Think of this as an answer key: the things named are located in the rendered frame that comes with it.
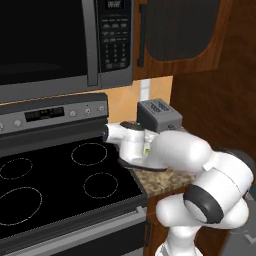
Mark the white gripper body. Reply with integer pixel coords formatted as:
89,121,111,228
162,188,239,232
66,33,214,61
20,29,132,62
118,141,168,170

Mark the grey toaster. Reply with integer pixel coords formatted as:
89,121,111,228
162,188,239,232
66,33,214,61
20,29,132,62
136,97,184,133

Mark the steel stove with black hob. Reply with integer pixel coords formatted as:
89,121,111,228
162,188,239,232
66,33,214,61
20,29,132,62
0,92,149,256

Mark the tall wooden cabinet side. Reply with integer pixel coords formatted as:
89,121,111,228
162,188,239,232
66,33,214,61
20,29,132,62
169,0,256,160

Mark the wooden cupboard door dark panel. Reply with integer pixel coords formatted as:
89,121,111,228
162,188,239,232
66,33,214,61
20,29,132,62
133,0,234,81

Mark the black and steel microwave oven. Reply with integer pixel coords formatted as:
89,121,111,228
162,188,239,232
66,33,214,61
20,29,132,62
0,0,135,104

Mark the white wall socket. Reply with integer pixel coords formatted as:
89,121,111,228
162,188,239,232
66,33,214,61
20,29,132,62
139,78,152,102

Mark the black base cupboard handle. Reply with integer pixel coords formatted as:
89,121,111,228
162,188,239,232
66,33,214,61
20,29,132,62
144,219,152,248

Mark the steel oven door handle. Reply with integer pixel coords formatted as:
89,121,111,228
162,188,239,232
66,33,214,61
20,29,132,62
4,205,148,256

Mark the steel microwave door handle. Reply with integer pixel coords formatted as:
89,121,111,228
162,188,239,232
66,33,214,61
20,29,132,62
82,0,102,87

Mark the black cupboard door handle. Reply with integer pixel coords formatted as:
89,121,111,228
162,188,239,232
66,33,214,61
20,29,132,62
137,3,147,68

